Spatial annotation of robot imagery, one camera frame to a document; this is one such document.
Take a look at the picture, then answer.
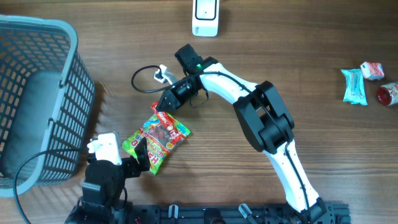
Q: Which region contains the Haribo gummy candy bag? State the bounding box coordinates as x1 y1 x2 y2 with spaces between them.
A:
122 114 190 175

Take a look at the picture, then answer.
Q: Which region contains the red Nescafe coffee stick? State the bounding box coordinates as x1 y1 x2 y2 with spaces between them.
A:
150 101 190 145

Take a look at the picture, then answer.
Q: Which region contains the grey plastic shopping basket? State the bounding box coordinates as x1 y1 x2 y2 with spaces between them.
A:
1 15 95 198

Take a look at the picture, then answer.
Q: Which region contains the teal tissue packet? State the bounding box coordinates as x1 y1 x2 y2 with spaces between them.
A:
341 68 368 106

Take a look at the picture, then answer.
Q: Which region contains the small red juice box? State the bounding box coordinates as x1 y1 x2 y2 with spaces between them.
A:
360 62 385 80

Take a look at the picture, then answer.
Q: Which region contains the green lidded jar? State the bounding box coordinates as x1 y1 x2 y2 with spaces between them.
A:
377 82 397 106

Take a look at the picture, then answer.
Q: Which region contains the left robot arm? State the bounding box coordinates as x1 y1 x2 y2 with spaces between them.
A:
65 138 150 224

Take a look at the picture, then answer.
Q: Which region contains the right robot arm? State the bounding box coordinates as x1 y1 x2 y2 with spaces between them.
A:
154 44 326 223

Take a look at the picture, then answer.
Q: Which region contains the white barcode scanner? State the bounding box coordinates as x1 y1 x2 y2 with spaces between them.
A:
192 0 220 37

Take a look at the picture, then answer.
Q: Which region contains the black right camera cable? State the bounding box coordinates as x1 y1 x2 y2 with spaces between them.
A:
131 65 312 223

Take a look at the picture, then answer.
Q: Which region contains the black camera cable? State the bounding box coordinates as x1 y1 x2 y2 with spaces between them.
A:
131 65 312 223
12 147 91 224

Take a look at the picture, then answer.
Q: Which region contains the black left camera cable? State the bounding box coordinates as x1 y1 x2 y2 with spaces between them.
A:
12 147 91 224

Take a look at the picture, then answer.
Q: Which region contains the black mounting rail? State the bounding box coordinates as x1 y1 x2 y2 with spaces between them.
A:
133 203 352 224

